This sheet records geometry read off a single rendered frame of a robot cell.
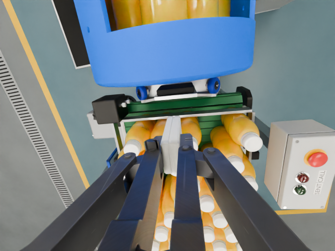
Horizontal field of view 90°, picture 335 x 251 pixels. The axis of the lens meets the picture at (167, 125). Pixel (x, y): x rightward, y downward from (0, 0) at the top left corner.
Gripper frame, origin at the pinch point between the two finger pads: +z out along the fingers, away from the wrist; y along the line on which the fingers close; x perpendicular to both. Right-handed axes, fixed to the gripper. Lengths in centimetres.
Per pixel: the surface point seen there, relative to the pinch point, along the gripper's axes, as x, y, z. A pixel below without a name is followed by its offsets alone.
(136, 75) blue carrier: 6.3, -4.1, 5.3
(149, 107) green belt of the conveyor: -6.4, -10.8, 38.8
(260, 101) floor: -33, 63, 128
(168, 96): -0.1, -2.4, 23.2
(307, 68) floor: -10, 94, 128
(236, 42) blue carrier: 8.7, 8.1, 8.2
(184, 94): 0.0, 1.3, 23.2
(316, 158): -14.7, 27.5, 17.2
